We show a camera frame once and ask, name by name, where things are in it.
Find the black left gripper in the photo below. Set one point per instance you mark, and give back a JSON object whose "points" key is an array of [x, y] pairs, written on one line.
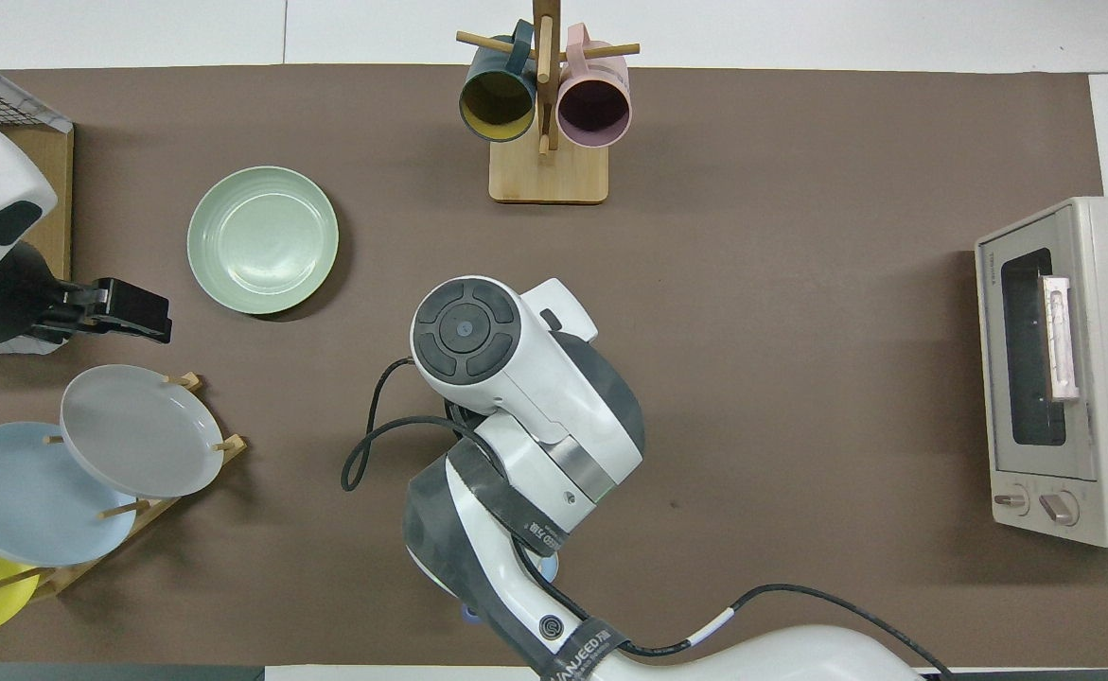
{"points": [[5, 303]]}

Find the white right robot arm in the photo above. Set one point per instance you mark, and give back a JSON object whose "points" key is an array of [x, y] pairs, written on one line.
{"points": [[464, 331]]}

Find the grey plate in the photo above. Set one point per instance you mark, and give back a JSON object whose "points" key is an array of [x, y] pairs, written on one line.
{"points": [[137, 430]]}

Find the wooden plate rack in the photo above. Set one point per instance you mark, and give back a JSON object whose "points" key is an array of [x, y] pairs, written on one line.
{"points": [[235, 443]]}

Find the light green plate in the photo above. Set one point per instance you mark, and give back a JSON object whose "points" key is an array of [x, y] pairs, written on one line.
{"points": [[262, 239]]}

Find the light blue plate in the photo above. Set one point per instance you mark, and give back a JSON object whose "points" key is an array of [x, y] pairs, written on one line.
{"points": [[14, 501]]}

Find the teal mug with yellow inside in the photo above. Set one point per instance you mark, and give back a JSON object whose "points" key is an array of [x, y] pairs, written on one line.
{"points": [[497, 104]]}

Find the wooden mug rack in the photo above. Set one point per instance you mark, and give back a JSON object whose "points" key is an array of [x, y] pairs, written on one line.
{"points": [[549, 180]]}

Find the pink mug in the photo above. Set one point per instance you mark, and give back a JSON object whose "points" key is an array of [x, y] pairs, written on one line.
{"points": [[594, 109]]}

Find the brown table mat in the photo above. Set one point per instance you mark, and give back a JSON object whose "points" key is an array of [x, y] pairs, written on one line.
{"points": [[800, 284]]}

